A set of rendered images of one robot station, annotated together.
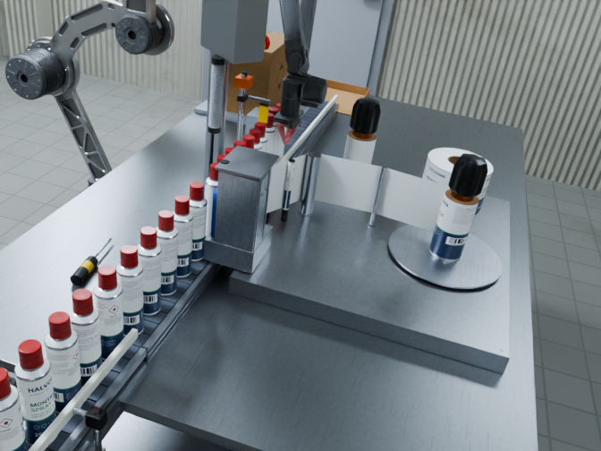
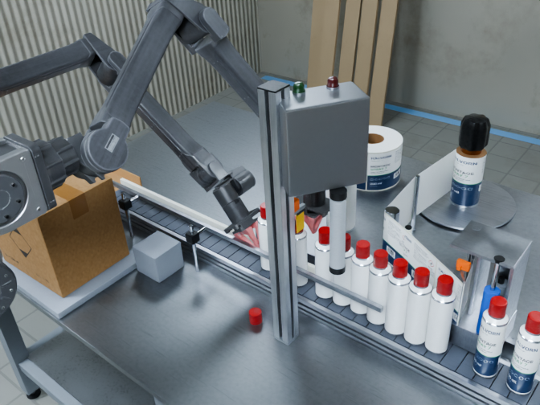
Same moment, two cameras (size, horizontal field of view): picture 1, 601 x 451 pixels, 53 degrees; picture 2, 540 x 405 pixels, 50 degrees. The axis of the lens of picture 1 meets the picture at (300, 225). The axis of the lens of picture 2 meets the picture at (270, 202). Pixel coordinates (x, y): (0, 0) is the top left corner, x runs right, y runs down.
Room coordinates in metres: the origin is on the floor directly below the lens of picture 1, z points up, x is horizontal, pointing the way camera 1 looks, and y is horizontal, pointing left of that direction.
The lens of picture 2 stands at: (1.21, 1.23, 1.91)
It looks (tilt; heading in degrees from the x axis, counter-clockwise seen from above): 33 degrees down; 299
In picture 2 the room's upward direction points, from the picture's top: 4 degrees counter-clockwise
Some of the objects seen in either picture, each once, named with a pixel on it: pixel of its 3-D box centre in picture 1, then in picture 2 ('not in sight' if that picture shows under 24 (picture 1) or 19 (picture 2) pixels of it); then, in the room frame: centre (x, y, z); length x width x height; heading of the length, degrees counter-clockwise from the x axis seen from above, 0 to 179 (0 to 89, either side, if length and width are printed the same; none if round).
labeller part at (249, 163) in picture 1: (248, 162); (490, 243); (1.28, 0.14, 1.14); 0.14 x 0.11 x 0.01; 167
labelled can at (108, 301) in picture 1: (109, 313); not in sight; (0.87, 0.33, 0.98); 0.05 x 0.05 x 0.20
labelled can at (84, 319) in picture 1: (85, 339); not in sight; (0.79, 0.35, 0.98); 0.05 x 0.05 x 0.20
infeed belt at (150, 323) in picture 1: (260, 182); (306, 289); (1.71, 0.15, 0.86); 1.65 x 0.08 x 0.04; 167
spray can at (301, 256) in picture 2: (265, 145); (297, 251); (1.74, 0.14, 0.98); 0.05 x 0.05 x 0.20
